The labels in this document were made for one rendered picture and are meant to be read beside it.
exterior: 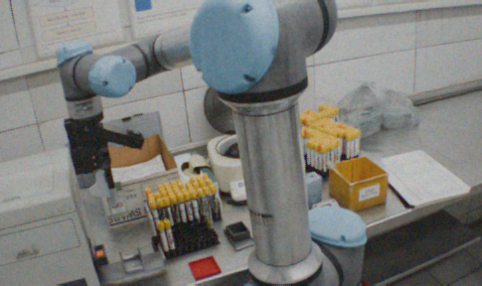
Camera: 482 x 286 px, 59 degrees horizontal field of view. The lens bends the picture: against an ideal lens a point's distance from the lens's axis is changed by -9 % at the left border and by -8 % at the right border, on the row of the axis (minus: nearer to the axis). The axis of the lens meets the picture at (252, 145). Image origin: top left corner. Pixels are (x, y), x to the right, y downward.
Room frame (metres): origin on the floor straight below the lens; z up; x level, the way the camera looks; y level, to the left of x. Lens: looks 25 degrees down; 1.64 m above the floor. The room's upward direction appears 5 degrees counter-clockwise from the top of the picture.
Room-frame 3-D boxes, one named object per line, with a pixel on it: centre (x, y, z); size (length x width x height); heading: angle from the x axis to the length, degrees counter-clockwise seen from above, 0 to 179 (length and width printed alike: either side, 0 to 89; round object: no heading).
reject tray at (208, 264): (0.91, 0.15, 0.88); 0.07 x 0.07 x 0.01; 20
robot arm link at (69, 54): (0.88, 0.34, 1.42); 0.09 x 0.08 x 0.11; 49
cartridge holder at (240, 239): (1.03, 0.06, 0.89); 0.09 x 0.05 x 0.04; 22
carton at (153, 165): (1.29, 0.38, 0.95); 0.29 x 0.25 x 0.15; 20
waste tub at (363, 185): (1.18, -0.30, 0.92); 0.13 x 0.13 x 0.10; 18
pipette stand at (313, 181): (1.15, -0.14, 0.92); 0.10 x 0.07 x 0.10; 117
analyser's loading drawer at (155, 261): (0.88, 0.34, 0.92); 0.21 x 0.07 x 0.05; 110
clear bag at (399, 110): (1.74, -0.60, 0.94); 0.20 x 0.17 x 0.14; 91
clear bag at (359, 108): (1.68, -0.42, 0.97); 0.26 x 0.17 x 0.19; 126
